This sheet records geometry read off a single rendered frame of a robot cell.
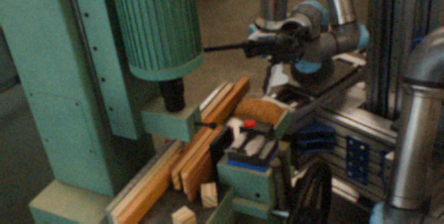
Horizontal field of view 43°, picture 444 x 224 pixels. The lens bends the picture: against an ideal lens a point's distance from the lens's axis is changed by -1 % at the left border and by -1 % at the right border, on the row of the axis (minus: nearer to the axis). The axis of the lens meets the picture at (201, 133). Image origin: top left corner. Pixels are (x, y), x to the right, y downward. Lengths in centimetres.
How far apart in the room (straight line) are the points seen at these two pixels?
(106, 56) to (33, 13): 19
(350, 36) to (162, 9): 67
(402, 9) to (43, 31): 100
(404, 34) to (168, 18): 82
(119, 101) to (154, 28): 26
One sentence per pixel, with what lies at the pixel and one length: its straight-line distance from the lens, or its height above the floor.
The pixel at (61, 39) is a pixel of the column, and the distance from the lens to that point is 135.
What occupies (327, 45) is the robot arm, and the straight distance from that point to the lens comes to 165.
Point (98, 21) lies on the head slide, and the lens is 131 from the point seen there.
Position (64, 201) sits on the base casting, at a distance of 164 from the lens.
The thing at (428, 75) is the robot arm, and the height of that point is 120.
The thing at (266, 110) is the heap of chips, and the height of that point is 93.
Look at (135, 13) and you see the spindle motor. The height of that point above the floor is 136.
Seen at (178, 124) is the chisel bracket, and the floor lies 105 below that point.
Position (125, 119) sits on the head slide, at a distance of 142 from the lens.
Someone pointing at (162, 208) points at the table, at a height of 90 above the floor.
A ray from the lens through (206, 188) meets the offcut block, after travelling 135.
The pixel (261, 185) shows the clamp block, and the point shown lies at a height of 93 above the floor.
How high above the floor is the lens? 181
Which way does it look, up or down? 35 degrees down
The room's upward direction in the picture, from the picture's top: 9 degrees counter-clockwise
